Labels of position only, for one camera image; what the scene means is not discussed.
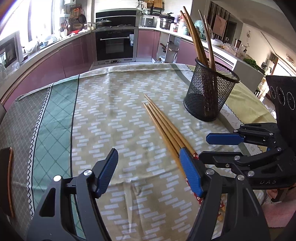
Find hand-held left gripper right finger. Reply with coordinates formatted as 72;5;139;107
180;148;271;241

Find black countertop rack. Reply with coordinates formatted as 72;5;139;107
138;0;166;15

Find green herbs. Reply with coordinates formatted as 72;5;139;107
243;57;258;69

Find black smartphone with brown rim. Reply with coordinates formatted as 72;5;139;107
0;147;15;218

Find grey rice cooker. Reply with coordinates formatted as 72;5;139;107
141;14;158;28

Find pink base cabinets with sink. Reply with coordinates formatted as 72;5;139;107
0;30;95;112

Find white countertop oven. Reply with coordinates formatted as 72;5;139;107
0;31;24;70

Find clear plastic bag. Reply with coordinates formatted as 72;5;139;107
0;61;20;77

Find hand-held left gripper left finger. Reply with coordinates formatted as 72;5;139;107
26;148;119;241

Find kitchen window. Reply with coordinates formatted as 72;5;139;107
14;0;60;44

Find pink base cabinets peninsula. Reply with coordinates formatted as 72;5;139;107
136;27;265;93

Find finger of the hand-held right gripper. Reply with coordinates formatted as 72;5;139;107
199;147;288;169
206;123;279;145

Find patterned green yellow tablecloth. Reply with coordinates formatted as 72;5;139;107
0;62;278;241

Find person's right forearm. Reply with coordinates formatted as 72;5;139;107
262;189;296;234

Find black wok with lid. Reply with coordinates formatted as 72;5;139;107
95;19;112;29

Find steel steamer pot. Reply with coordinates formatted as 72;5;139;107
159;14;175;30

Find framed wall picture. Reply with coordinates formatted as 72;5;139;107
212;14;226;36

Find dark slatted wall panel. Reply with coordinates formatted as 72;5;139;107
207;1;232;42

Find built-in black oven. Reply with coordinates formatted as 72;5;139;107
94;27;139;64

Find black mesh utensil holder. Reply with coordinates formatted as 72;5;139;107
184;57;241;122

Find pale green appliance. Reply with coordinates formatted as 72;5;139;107
195;20;210;40

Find clear plastic food container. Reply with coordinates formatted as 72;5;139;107
225;42;247;60

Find black range hood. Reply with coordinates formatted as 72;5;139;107
95;9;139;29

